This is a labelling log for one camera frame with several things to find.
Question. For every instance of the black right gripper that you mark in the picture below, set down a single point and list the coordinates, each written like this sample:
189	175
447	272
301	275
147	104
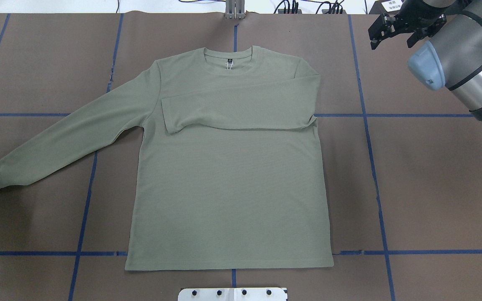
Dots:
420	16

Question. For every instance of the green long-sleeve shirt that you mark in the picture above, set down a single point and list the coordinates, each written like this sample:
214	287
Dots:
230	172

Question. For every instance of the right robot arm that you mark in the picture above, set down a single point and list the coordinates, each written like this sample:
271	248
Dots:
452	56

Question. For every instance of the black box with label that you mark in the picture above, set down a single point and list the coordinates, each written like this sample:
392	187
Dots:
391	7

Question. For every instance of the aluminium frame post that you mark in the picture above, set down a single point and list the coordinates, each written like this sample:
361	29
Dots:
235	9

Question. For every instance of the white pedestal base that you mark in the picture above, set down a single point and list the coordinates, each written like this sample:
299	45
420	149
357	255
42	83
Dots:
234	294

